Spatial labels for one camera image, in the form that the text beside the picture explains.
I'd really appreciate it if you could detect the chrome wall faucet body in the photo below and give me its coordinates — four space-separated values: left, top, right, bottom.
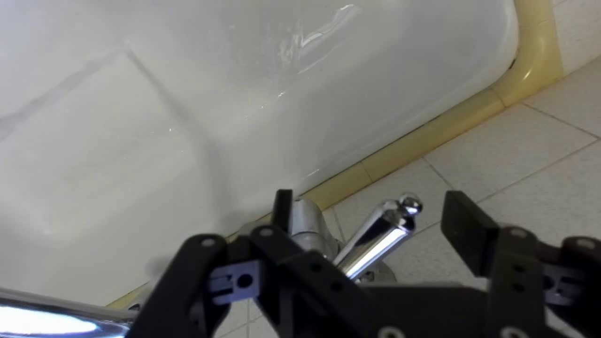
288 194 400 287

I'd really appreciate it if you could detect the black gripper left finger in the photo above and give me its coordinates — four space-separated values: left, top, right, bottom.
128 187 383 338

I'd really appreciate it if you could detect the white ceramic sink basin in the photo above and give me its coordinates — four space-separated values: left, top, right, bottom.
0 0 522 309

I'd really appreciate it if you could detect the chrome lever faucet handle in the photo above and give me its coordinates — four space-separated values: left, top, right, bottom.
335 193 425 281

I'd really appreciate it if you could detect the chrome faucet spout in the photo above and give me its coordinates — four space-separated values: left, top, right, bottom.
0 285 137 338

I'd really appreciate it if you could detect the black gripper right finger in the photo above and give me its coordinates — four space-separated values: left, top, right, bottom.
440 189 601 338

